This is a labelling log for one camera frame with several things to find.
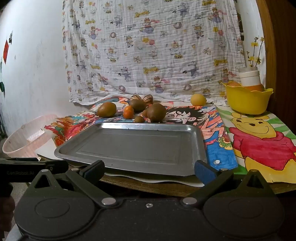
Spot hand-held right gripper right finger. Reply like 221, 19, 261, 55
182, 160, 270, 207

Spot shouting face anime poster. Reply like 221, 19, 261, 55
148, 104, 238, 177

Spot large brown kiwi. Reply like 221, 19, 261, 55
147, 103, 167, 123

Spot white cartoon printed blanket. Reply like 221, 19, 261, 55
62, 0, 245, 106

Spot yellow bear drawing poster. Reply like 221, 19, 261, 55
216, 105, 296, 184

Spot red wall sticker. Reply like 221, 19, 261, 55
3, 40, 10, 64

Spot metal baking tray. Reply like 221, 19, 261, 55
54, 122, 208, 176

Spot small tangerine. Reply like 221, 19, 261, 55
123, 105, 134, 119

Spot white pipe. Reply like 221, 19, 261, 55
236, 0, 264, 70

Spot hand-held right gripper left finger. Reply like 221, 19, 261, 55
30, 160, 115, 208

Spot yellow lemon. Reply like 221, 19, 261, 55
191, 94, 207, 107

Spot pink plastic basket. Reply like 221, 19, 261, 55
2, 114, 58, 160

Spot yellow plastic bowl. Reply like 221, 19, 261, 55
221, 81, 274, 115

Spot wooden board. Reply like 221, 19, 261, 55
255, 0, 296, 139

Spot yellow flower sprigs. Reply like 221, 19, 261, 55
246, 36, 265, 68

